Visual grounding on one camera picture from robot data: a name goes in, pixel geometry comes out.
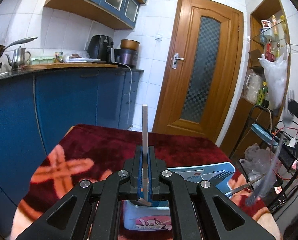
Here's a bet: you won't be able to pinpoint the light blue utensil holder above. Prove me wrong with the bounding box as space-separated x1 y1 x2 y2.
123 162 236 231

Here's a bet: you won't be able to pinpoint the steel knife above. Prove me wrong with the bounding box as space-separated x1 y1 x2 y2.
225 173 266 198

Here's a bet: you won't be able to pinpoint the blue patterned chair seat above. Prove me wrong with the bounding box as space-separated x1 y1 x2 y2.
251 124 278 147

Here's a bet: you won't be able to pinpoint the white plastic bag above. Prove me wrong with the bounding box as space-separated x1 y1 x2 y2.
258 43 290 109

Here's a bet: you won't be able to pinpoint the wooden shelf unit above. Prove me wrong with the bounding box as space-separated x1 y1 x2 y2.
220 0 290 158

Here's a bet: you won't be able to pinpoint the clear plastic bags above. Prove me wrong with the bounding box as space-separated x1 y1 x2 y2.
239 143 280 198

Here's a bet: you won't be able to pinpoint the red floral table cloth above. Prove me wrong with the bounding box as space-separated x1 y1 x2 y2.
10 123 282 240

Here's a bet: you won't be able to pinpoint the brown wooden door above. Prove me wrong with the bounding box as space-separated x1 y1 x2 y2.
153 0 243 141

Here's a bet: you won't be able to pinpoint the dark rice cooker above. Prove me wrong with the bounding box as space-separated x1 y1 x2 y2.
114 49 138 68

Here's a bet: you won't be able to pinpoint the blue base cabinets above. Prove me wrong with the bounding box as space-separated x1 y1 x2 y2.
0 68 142 236

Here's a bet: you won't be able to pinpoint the brown pot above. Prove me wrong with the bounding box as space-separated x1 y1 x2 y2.
120 39 140 51

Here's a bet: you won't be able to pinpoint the black air fryer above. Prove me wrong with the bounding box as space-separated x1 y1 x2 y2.
87 35 114 63

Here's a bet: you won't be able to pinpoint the steel kettle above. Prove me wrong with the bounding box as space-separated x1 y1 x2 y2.
6 46 31 71

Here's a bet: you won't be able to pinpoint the red wire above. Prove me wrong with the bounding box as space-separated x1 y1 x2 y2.
270 126 298 181

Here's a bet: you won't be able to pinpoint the white power cable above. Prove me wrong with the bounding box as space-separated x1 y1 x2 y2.
114 61 134 131

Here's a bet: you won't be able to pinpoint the silver door handle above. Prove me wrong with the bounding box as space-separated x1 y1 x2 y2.
172 53 184 69

